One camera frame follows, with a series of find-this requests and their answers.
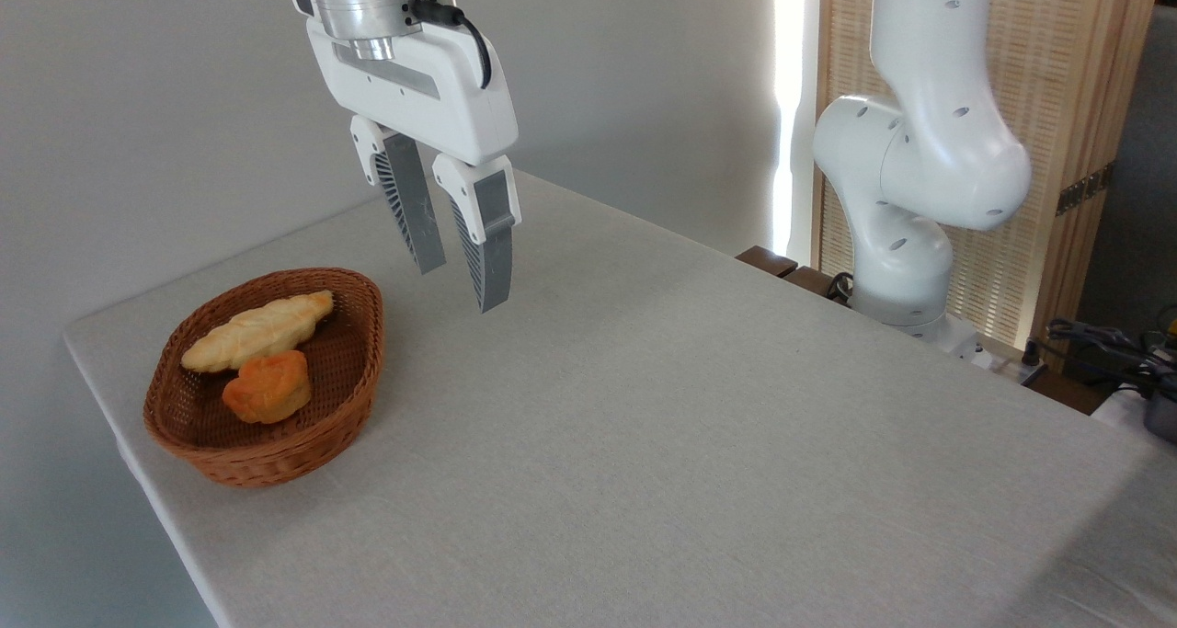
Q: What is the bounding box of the round orange bread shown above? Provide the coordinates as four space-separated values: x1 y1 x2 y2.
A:
222 349 313 425

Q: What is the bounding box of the brown wicker basket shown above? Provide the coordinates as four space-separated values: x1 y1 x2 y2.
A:
143 268 385 489

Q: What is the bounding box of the beige tablecloth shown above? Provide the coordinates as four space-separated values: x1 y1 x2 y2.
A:
63 164 1177 628

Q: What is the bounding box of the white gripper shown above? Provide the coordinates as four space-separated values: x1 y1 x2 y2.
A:
305 3 522 314

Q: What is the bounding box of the white power strip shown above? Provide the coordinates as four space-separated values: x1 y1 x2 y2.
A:
975 348 1049 386

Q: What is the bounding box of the bamboo folding screen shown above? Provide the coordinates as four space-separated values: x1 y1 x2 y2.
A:
814 0 1164 371

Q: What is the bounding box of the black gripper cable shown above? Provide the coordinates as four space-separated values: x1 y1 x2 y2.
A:
407 0 494 90

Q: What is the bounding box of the long pale braided bread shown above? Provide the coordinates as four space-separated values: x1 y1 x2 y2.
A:
181 290 335 374

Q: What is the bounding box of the dark brown wooden block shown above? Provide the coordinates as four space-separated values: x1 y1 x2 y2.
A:
736 245 799 280
785 265 852 305

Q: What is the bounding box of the metal screen hinge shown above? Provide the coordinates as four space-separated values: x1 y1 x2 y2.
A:
1056 163 1116 216

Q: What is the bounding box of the black cable bundle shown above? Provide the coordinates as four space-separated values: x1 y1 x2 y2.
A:
1044 317 1177 399

